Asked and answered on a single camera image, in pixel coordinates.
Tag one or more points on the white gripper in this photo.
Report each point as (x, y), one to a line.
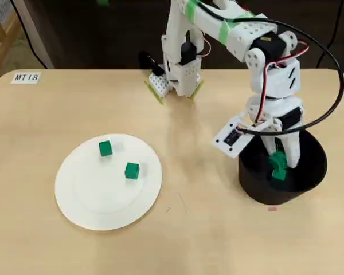
(286, 110)

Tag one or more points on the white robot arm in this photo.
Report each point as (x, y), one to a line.
(209, 24)

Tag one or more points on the black pot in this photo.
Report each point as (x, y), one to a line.
(255, 186)

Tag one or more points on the white paper plate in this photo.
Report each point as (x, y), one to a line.
(103, 200)

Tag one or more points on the small pink sticker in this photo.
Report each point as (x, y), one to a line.
(273, 209)

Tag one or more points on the yellow-green tape strip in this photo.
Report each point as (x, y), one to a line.
(197, 91)
(154, 94)

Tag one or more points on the green tape piece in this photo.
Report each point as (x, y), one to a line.
(103, 1)

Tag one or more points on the white MT18 label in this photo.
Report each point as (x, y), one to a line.
(25, 77)

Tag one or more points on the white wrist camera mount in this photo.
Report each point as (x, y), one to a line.
(232, 139)

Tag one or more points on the white partition post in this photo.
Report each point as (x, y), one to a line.
(37, 37)

